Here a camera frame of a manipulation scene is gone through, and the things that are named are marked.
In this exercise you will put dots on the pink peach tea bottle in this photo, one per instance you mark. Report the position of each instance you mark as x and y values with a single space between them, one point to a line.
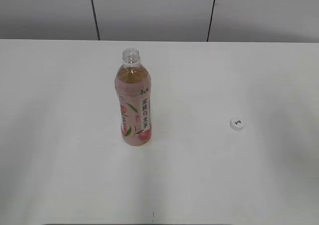
133 88

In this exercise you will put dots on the white bottle cap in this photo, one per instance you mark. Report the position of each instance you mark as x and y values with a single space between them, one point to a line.
237 124

